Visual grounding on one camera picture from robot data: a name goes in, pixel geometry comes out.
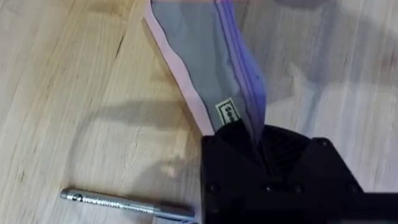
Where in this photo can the grey purple zip bag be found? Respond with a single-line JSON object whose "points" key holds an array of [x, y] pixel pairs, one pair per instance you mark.
{"points": [[205, 59]]}

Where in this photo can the silver pen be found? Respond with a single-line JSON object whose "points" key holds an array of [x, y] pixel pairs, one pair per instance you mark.
{"points": [[127, 205]]}

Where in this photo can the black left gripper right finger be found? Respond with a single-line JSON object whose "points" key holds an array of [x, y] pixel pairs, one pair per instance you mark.
{"points": [[304, 168]]}

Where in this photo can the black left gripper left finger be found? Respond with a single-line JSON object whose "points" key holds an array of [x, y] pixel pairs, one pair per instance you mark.
{"points": [[230, 168]]}

